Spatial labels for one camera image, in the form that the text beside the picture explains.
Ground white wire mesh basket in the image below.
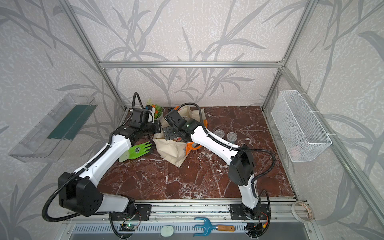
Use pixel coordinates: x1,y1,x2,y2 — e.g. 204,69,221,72
271,90,333,163

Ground beige canvas bag orange handles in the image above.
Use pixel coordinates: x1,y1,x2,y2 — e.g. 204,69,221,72
153,106,208,168

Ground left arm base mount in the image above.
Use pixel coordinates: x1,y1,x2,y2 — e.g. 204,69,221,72
109,204,152,221

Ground clear plastic wall shelf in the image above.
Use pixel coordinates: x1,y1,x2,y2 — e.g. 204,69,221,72
9,94,97,163

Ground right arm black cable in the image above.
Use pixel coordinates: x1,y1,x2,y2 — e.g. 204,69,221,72
173,102,277,184

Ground tape roll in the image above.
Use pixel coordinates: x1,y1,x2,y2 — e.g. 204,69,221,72
291,201,314,223

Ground right base wiring bundle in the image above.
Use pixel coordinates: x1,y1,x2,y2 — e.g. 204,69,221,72
244,188,272,238

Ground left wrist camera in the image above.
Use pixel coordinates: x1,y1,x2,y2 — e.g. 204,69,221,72
131,105,155,125

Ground white oval button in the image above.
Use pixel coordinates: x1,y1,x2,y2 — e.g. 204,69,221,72
161,226,175,238

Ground green black garden glove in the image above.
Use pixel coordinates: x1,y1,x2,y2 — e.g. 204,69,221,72
119,142,155,163

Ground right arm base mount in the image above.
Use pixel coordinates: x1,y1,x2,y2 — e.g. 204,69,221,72
228,203,271,221

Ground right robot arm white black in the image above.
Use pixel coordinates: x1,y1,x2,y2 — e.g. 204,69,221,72
162,119,258,210

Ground green label seed jar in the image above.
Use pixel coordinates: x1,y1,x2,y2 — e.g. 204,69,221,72
227,132,238,144

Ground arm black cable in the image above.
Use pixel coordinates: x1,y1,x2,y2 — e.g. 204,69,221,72
173,102,277,184
41,91,145,223

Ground potted orange flower plant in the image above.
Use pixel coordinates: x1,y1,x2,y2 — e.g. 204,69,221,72
147,99,164,120

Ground green circuit board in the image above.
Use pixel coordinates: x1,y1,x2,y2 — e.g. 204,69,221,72
119,223,139,232

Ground purple label seed jar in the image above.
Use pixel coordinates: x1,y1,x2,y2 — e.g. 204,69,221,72
214,129,225,139

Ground blue garden hand fork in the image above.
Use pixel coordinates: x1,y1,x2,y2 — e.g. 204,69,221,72
193,217,236,237

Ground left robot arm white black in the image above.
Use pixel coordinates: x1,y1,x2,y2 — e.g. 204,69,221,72
58,120,161,217

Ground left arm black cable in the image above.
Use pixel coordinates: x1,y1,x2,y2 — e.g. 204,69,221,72
41,91,145,223

